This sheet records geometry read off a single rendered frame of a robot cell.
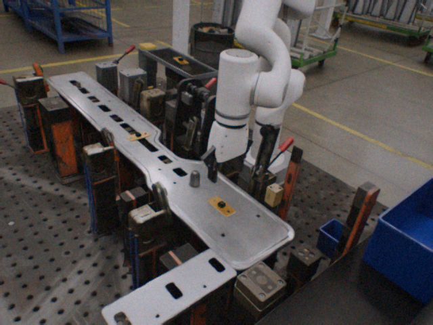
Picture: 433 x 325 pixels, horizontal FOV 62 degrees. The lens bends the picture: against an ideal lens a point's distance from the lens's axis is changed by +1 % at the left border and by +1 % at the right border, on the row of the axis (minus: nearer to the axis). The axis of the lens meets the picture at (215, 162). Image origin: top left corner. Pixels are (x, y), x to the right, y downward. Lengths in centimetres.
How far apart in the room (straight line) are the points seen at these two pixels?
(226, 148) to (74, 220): 77
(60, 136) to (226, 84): 91
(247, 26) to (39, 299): 96
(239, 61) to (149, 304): 54
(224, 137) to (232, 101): 9
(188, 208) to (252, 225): 18
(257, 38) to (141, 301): 63
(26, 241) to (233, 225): 76
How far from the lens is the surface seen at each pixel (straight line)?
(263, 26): 89
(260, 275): 80
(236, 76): 79
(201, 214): 100
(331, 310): 83
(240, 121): 84
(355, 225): 93
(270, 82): 80
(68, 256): 134
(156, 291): 83
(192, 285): 84
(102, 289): 122
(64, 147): 159
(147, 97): 146
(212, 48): 403
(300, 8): 115
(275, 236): 97
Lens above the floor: 166
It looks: 33 degrees down
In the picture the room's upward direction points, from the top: 6 degrees clockwise
